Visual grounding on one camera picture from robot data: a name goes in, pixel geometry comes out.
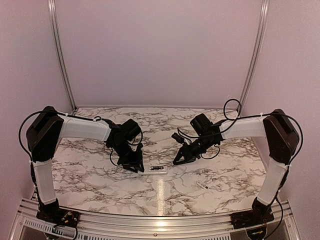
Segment aluminium frame post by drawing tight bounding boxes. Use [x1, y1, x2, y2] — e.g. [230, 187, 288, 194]
[239, 0, 270, 107]
[47, 0, 78, 113]

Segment right aluminium frame post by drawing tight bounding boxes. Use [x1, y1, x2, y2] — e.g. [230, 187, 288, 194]
[239, 0, 270, 107]

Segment left aluminium frame post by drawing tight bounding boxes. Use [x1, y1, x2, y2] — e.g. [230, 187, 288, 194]
[47, 0, 78, 113]

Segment front aluminium frame rail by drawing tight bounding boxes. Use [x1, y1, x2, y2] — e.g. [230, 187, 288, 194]
[14, 199, 301, 240]

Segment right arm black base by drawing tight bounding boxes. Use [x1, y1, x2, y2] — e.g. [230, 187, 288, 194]
[230, 197, 275, 229]

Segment white battery cover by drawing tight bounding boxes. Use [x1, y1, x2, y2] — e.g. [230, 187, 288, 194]
[196, 181, 209, 190]

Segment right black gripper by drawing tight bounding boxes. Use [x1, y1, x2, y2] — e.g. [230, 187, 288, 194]
[172, 135, 216, 166]

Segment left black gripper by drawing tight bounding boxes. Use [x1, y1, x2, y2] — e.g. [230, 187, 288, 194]
[111, 140, 145, 173]

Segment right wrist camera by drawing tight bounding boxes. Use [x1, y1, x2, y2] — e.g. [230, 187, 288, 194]
[171, 132, 187, 145]

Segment white remote control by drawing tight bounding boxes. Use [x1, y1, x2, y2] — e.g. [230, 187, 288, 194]
[143, 165, 168, 175]

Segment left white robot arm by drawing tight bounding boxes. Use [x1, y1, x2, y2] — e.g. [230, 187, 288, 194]
[21, 106, 145, 223]

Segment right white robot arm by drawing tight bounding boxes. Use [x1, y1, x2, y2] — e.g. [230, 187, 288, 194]
[172, 109, 304, 224]

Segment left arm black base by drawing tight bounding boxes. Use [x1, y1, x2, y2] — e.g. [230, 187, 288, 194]
[36, 193, 80, 228]

